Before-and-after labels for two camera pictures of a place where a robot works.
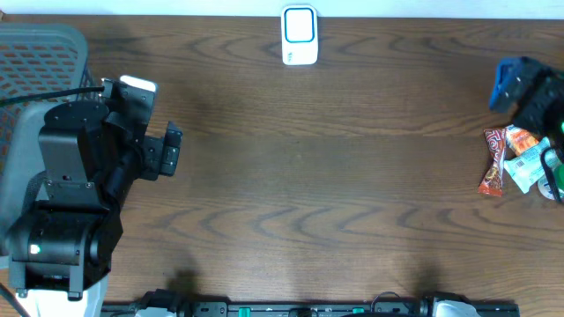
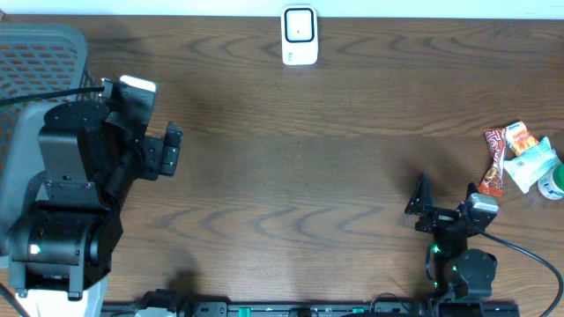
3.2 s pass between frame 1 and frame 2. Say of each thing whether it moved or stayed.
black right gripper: moved
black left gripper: stayed
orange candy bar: stayed
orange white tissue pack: stayed
